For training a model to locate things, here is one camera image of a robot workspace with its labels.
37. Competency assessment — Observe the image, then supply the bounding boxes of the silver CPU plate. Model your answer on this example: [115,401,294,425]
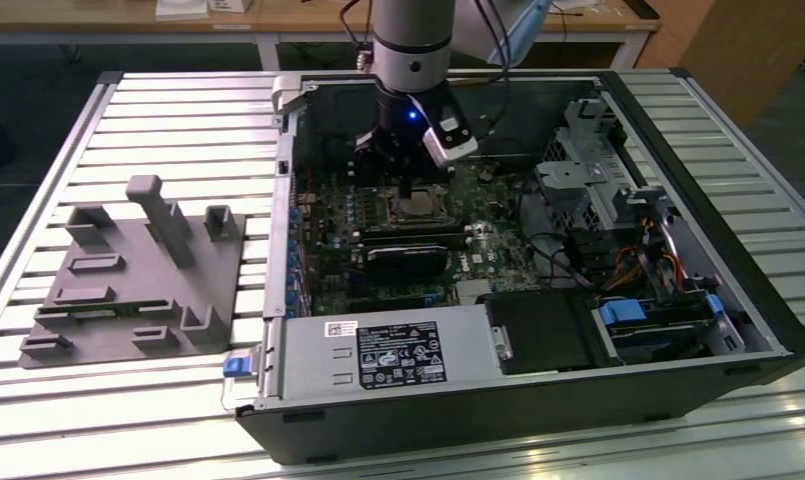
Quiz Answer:
[405,195,441,217]

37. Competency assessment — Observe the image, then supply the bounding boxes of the CPU socket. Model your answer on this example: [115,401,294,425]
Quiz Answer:
[385,184,456,227]

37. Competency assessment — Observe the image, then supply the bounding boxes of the black RAM stick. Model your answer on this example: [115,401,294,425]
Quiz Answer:
[359,223,469,246]

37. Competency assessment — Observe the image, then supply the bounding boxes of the black graphics card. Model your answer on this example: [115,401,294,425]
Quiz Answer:
[363,242,449,275]

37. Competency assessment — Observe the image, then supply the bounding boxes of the grey case latch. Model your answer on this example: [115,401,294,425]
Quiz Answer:
[270,74,311,112]

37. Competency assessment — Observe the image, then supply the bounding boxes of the green motherboard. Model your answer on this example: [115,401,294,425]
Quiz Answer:
[293,159,544,319]

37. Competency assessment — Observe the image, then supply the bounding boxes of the small silver heat sink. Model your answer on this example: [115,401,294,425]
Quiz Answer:
[456,279,494,304]

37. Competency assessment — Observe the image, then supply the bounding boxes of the wooden desk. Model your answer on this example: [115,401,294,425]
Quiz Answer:
[0,0,664,71]

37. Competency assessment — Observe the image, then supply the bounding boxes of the grey metal drive cage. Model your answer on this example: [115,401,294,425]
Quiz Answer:
[532,159,648,232]

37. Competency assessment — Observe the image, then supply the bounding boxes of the black optical drive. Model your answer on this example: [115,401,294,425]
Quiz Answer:
[474,290,618,376]

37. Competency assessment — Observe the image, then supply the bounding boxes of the grey power supply with label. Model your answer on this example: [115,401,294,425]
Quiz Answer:
[278,304,512,401]

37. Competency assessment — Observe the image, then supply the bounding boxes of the white box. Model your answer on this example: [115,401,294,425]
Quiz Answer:
[154,0,210,21]

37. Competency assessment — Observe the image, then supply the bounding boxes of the blue disk carrier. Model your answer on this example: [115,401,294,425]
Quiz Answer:
[597,297,648,327]

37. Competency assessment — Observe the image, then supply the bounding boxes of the grey parts rack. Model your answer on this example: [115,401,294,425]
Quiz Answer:
[18,174,249,370]

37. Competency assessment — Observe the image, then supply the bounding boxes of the blue plug connector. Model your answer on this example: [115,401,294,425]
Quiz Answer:
[222,352,254,379]

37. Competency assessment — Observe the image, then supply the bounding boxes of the black open PC case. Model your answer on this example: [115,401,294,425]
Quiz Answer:
[233,68,805,466]

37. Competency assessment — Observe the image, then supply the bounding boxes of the wooden cabinet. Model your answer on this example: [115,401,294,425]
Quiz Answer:
[638,0,805,129]

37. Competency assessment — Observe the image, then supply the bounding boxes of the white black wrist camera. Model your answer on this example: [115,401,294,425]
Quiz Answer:
[420,92,480,169]

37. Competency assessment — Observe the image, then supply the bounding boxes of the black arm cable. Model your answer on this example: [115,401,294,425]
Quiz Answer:
[472,0,518,139]

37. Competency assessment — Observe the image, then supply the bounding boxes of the black internal cable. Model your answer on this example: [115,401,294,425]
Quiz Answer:
[526,232,598,291]

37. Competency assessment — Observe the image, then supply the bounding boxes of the grey plastic bracket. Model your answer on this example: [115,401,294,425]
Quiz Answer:
[565,98,621,132]

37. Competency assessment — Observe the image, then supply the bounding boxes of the red yellow wire bundle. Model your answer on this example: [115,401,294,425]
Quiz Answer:
[612,248,685,292]

